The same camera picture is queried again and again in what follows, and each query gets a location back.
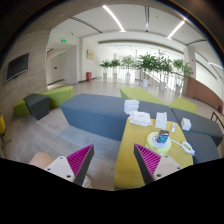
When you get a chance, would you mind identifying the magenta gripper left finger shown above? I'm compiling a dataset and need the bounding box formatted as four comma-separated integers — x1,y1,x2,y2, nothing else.
44,144,95,187

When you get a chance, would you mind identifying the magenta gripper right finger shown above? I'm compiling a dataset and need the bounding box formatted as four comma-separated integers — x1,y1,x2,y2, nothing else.
133,143,183,185

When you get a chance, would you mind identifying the white charger plug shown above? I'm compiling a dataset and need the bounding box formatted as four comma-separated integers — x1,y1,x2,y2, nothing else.
171,123,177,133

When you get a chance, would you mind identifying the round yellow-green power hub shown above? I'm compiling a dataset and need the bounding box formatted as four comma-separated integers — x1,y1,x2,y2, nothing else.
145,132,171,156

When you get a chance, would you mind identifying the small colourful card box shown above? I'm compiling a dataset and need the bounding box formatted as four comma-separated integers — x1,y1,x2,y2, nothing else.
157,130,169,143

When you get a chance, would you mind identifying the white crumpled plastic bag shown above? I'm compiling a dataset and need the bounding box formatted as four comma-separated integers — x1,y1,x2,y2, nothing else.
129,111,152,126

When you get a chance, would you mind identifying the white upright box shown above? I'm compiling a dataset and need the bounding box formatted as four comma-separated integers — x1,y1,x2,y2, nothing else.
155,112,167,130

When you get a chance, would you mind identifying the large blue-grey upholstered bench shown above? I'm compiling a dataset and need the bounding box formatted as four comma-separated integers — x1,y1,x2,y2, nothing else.
60,92,179,142

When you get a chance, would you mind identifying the white cube adapter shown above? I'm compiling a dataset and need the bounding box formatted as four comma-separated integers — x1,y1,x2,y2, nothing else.
181,118,191,131

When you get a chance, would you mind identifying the stack of white boxes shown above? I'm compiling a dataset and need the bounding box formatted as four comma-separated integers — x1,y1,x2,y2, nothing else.
124,99,140,115

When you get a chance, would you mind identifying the grey bench at right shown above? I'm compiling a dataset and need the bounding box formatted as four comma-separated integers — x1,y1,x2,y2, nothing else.
173,108,223,164

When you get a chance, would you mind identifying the green bench far centre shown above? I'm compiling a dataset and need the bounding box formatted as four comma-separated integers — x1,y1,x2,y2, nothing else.
120,88,164,105

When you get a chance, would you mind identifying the dark grey cube stool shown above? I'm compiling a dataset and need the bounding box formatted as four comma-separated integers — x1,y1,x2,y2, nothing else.
24,94,49,120

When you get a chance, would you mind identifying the red trash bin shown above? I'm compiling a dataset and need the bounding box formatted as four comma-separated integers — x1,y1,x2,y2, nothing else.
86,72,92,81

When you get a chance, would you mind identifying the potted tree in white planter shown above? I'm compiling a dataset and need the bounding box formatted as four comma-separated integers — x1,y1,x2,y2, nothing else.
137,54,157,88

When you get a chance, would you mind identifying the white charger cable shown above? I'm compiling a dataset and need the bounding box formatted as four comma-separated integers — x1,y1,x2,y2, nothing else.
170,138,197,157

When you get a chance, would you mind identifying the green bench at wall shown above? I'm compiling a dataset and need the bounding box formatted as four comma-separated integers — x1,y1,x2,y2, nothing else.
13,86,73,117

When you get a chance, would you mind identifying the wall-mounted black television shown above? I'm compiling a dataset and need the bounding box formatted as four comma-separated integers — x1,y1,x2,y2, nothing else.
5,53,30,82

